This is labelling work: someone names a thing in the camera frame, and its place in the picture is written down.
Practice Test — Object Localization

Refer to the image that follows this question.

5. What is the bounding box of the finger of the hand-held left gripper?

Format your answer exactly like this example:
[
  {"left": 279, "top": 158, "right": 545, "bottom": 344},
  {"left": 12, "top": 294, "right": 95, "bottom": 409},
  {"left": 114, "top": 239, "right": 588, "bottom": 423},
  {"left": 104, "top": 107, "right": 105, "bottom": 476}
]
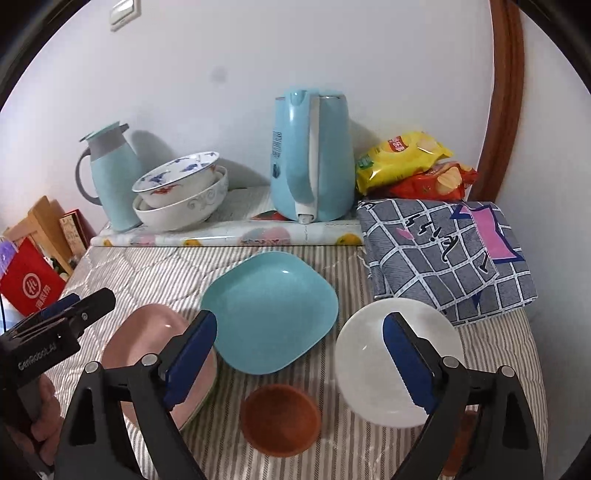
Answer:
[
  {"left": 39, "top": 294, "right": 81, "bottom": 320},
  {"left": 9, "top": 288, "right": 117, "bottom": 340}
]

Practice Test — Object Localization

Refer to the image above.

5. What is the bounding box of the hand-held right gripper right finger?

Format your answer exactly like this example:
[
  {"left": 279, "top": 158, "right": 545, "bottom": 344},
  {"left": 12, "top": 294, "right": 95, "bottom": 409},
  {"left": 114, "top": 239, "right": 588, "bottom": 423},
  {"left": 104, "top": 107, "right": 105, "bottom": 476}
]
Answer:
[{"left": 382, "top": 312, "right": 548, "bottom": 480}]

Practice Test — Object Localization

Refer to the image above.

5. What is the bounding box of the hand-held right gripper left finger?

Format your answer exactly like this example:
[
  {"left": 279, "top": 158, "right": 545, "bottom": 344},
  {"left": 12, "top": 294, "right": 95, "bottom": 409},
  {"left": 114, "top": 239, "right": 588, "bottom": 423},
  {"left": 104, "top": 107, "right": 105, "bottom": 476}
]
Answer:
[{"left": 54, "top": 310, "right": 219, "bottom": 480}]

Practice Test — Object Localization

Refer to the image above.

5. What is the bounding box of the pink square plate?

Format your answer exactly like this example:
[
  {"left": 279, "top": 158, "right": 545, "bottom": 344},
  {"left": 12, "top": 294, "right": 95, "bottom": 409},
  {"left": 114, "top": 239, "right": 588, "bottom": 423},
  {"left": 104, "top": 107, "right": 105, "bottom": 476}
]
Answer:
[{"left": 102, "top": 303, "right": 218, "bottom": 432}]

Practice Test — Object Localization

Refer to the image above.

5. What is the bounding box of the teal square plate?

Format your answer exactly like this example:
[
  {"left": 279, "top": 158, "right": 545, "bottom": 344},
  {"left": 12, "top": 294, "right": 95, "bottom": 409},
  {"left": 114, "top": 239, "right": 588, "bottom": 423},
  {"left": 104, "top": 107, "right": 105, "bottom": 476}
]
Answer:
[{"left": 199, "top": 250, "right": 339, "bottom": 376}]

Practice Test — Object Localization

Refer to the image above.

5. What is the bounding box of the small brown bowl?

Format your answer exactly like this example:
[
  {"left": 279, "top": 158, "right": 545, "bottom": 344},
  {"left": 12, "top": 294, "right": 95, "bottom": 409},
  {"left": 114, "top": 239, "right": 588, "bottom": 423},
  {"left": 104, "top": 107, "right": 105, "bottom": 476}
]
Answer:
[
  {"left": 445, "top": 406, "right": 481, "bottom": 467},
  {"left": 239, "top": 383, "right": 322, "bottom": 457}
]

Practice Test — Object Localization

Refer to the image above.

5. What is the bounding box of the person's left hand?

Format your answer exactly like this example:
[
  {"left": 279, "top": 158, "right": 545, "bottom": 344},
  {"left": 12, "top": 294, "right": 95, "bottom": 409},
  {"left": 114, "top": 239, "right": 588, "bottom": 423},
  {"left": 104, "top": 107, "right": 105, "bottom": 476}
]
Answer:
[{"left": 9, "top": 374, "right": 65, "bottom": 457}]

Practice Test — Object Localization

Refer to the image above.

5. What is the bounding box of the red paper bag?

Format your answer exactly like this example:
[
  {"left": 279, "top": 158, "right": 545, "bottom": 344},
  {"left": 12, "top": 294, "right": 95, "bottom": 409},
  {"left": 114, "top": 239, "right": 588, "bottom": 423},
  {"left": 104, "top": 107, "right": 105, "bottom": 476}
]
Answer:
[{"left": 0, "top": 237, "right": 66, "bottom": 319}]

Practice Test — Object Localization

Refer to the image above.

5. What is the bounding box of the striped quilt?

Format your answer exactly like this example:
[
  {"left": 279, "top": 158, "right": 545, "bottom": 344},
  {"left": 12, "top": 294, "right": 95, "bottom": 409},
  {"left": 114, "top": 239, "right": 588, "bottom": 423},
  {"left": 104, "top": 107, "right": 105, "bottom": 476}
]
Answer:
[{"left": 44, "top": 244, "right": 550, "bottom": 480}]

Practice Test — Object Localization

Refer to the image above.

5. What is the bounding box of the dark red box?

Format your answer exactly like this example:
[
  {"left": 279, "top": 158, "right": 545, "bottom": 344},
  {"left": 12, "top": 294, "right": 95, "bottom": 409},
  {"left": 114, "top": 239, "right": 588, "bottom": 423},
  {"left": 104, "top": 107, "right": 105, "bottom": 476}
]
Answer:
[{"left": 60, "top": 209, "right": 98, "bottom": 259}]

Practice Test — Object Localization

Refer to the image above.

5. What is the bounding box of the light wooden box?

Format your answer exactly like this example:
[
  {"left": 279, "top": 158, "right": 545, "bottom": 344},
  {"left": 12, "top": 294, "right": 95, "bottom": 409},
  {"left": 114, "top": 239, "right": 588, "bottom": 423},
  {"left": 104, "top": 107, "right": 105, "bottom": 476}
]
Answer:
[{"left": 4, "top": 195, "right": 75, "bottom": 278}]

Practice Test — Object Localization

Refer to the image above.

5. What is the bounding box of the grey checked folded cloth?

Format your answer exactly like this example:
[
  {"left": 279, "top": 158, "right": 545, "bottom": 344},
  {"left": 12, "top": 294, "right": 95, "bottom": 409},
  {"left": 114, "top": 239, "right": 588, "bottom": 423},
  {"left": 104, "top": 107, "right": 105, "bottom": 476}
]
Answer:
[{"left": 356, "top": 198, "right": 539, "bottom": 326}]

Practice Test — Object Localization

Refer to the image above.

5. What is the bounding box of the light blue thermos jug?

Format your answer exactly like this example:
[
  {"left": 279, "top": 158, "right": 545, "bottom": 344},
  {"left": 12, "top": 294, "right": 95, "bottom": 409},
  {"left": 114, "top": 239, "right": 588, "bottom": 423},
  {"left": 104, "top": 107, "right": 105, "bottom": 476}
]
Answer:
[{"left": 75, "top": 122, "right": 144, "bottom": 232}]

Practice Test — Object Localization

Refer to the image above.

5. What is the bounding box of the white bowl with grey scrolls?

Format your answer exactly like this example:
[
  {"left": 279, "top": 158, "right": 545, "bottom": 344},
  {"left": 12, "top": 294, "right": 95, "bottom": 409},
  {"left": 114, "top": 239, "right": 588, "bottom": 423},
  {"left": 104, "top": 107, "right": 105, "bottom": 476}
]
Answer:
[{"left": 133, "top": 166, "right": 229, "bottom": 232}]

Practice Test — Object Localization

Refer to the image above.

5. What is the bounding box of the fruit print mat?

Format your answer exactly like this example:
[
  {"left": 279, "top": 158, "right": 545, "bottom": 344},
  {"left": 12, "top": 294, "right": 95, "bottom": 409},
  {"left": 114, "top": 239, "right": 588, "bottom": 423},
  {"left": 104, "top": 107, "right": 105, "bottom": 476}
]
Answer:
[{"left": 90, "top": 185, "right": 365, "bottom": 247}]

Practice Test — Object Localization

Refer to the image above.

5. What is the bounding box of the fish pattern bowl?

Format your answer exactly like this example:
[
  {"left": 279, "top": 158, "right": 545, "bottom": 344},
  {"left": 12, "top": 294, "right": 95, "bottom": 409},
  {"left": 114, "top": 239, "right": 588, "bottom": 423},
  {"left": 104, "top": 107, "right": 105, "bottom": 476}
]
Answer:
[{"left": 132, "top": 150, "right": 221, "bottom": 208}]

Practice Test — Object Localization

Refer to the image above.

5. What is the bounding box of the red chip bag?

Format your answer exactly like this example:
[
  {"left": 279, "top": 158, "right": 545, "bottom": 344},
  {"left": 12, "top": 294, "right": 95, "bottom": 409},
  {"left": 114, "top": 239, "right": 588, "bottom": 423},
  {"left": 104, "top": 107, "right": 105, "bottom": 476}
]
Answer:
[{"left": 390, "top": 161, "right": 478, "bottom": 201}]

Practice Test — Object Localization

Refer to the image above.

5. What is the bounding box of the yellow chip bag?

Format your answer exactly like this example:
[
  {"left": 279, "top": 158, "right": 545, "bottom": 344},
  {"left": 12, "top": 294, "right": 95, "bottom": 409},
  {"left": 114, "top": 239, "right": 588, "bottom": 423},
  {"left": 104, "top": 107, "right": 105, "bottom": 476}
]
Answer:
[{"left": 355, "top": 131, "right": 455, "bottom": 195}]

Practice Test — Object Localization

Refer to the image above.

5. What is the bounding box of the light blue electric kettle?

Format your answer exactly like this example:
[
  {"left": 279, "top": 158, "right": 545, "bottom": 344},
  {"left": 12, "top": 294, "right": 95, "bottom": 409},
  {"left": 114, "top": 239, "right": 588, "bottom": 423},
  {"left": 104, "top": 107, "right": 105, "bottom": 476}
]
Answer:
[{"left": 269, "top": 88, "right": 356, "bottom": 225}]

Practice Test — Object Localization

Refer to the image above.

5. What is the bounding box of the white wall switch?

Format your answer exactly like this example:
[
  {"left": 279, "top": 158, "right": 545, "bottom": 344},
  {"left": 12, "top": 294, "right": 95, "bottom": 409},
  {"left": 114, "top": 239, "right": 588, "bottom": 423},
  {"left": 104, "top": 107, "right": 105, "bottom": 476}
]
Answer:
[{"left": 109, "top": 0, "right": 141, "bottom": 31}]

